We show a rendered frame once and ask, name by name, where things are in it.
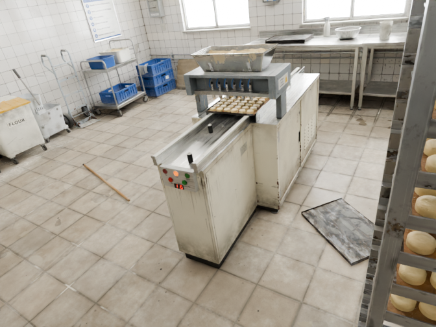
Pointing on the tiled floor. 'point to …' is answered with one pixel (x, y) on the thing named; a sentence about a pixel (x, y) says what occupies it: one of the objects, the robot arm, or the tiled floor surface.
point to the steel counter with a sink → (333, 41)
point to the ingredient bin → (17, 127)
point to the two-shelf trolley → (111, 83)
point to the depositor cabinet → (281, 141)
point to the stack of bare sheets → (342, 229)
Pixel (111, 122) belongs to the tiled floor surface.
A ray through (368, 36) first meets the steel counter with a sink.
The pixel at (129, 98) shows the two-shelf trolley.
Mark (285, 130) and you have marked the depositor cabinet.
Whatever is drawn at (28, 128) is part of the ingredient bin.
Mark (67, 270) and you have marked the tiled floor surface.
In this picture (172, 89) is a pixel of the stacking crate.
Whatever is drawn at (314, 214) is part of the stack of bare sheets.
